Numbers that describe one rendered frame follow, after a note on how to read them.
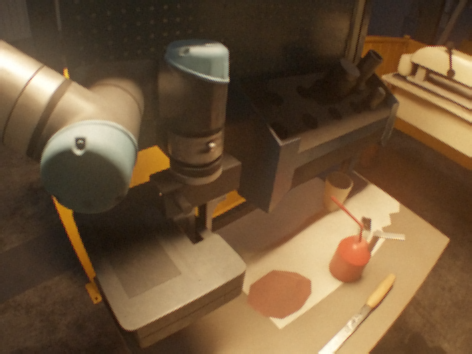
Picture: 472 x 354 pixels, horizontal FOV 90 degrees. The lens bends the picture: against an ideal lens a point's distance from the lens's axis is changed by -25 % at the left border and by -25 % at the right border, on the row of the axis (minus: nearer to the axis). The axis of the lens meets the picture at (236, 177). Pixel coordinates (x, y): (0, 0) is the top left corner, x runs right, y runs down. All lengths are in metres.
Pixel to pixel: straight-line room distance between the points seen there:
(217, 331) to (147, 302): 0.25
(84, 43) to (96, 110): 0.24
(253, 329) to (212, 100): 0.45
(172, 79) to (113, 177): 0.16
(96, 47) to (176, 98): 0.19
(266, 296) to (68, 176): 0.51
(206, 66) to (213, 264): 0.27
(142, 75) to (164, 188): 0.15
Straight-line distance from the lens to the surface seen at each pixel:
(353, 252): 0.68
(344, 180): 0.90
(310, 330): 0.66
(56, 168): 0.22
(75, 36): 0.47
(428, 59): 1.41
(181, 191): 0.41
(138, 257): 0.45
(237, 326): 0.63
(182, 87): 0.34
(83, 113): 0.24
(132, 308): 0.41
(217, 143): 0.39
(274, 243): 0.77
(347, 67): 0.73
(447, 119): 1.44
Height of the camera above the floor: 1.53
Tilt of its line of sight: 37 degrees down
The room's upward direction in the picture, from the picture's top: 5 degrees clockwise
